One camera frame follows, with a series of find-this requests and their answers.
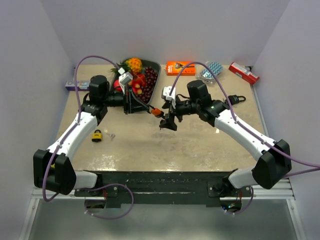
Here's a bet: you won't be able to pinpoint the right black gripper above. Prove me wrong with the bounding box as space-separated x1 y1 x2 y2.
159 95 200 131

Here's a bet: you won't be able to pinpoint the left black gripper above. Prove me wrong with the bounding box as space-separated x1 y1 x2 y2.
102 85 150 115

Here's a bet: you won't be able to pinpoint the orange padlock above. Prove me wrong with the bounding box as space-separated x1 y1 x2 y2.
150 108 164 118

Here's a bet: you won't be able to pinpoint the small silver key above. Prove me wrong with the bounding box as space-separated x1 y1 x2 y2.
106 133 116 141

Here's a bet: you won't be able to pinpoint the yellow padlock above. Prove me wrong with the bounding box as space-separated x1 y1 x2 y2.
91 129 103 143

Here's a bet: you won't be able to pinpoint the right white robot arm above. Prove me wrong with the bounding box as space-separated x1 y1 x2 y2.
159 80 292 197

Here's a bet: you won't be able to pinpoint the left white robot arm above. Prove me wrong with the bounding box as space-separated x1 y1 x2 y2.
33 72 149 196

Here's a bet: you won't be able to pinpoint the small red cherries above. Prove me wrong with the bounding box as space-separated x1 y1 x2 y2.
128 73 146 95

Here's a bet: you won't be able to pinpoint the red apple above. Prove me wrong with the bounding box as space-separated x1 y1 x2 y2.
113 79 122 92

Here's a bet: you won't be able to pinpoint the purple grape bunch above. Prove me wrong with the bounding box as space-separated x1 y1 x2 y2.
137 66 159 104

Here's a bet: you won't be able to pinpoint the toy pineapple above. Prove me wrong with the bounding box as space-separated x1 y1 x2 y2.
116 57 143 74

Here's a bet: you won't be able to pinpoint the dark grey fruit tray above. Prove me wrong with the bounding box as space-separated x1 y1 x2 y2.
117 57 161 105

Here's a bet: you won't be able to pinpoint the orange razor box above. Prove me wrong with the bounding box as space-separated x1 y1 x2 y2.
165 61 196 76

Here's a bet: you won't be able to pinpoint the blue patterned sponge pack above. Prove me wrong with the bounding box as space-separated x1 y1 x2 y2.
198 61 223 84

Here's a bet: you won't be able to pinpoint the purple toothpaste box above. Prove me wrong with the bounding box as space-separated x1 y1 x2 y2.
65 80 91 92

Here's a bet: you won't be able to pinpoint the black padlock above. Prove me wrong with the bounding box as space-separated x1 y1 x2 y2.
228 94 246 105

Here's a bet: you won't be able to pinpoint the red box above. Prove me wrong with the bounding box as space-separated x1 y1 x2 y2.
228 62 260 85

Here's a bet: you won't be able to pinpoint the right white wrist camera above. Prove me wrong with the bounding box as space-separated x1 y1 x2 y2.
161 86 176 104

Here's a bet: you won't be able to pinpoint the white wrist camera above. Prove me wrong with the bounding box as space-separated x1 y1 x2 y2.
118 67 133 93
161 86 176 104

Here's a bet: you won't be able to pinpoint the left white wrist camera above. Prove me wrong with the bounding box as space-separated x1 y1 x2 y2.
118 67 133 93

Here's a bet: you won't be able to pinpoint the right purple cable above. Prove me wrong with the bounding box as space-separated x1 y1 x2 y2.
169 61 320 215

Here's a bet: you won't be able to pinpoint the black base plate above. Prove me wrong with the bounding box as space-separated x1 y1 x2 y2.
75 171 251 208

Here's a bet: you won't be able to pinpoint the aluminium frame rail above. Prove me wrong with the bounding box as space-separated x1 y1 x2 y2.
19 180 306 240

